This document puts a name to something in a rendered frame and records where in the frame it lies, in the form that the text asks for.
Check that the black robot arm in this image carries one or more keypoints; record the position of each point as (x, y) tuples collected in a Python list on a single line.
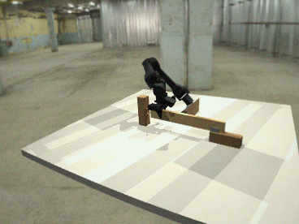
[(156, 78)]

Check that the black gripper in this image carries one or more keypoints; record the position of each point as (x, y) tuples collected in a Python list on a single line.
[(158, 107)]

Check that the long wooden rail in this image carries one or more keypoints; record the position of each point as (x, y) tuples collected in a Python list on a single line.
[(190, 120)]

